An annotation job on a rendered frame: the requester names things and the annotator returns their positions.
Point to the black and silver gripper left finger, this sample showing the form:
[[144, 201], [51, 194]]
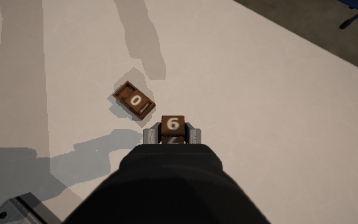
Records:
[[152, 135]]

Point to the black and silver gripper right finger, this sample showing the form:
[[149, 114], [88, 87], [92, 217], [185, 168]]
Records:
[[192, 135]]

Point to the brown wooden tray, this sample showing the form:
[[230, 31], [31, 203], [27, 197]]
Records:
[[125, 91]]

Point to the brown number cube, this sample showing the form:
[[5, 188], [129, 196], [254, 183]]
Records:
[[172, 129], [137, 102]]

